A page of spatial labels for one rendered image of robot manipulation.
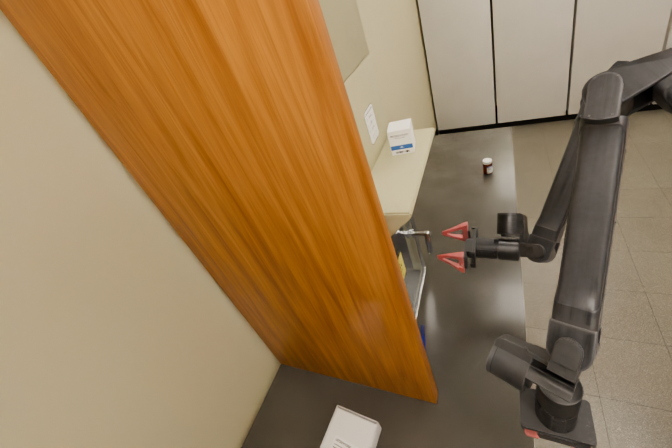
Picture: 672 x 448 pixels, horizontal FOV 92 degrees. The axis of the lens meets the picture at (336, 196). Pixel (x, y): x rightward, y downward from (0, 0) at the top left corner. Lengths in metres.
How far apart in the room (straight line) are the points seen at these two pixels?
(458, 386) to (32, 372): 0.89
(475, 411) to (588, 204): 0.59
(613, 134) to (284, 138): 0.47
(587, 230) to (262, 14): 0.53
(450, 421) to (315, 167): 0.74
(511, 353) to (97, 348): 0.74
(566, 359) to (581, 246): 0.16
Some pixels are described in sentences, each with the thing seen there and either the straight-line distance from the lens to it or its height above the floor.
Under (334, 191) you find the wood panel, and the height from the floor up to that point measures 1.62.
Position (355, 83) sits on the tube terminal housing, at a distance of 0.69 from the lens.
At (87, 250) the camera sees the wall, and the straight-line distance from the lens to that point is 0.77.
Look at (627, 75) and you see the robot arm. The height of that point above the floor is 1.63.
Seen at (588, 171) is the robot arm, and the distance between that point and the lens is 0.62.
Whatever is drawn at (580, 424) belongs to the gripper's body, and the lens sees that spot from 0.74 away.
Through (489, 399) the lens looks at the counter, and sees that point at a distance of 1.01.
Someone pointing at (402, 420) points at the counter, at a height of 0.94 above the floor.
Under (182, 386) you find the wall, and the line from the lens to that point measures 0.96.
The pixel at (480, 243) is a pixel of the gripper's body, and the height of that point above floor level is 1.17.
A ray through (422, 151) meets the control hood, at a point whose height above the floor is 1.51.
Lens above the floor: 1.87
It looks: 33 degrees down
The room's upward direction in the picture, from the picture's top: 22 degrees counter-clockwise
